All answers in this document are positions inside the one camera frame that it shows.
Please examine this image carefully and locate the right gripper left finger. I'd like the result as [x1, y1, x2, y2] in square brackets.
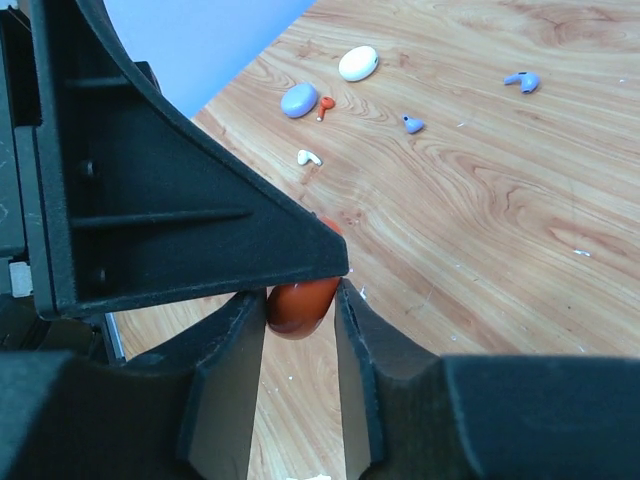
[1, 290, 266, 479]

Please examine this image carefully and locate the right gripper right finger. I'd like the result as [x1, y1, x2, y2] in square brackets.
[335, 280, 639, 479]

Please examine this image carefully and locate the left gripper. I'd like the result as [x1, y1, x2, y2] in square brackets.
[1, 1, 348, 320]

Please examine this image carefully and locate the orange round case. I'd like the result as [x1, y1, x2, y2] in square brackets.
[267, 277, 340, 340]

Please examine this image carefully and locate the purple round case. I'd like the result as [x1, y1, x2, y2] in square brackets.
[280, 83, 318, 118]

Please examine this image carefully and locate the white round case far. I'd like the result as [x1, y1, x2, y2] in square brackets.
[338, 45, 379, 82]

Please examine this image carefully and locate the white earbud by gripper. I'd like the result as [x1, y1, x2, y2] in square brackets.
[297, 150, 323, 166]

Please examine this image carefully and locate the orange earbud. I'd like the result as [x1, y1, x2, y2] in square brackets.
[316, 96, 336, 122]

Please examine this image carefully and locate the purple earbud near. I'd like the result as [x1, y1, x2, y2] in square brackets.
[402, 115, 425, 134]

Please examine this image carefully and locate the purple earbud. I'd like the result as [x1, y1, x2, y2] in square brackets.
[402, 115, 425, 134]
[503, 71, 540, 94]

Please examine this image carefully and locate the purple earbud far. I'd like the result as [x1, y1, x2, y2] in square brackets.
[503, 71, 540, 94]

